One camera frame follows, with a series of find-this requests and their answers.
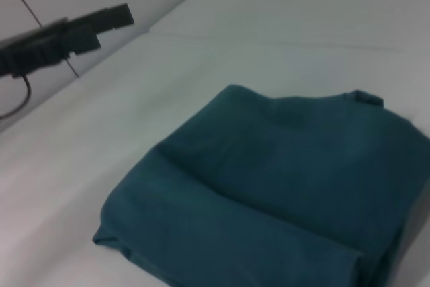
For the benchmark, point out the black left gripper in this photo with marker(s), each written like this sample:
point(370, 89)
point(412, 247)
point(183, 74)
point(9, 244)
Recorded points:
point(33, 48)

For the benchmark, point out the teal blue printed t-shirt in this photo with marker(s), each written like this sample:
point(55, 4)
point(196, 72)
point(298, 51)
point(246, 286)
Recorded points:
point(268, 183)

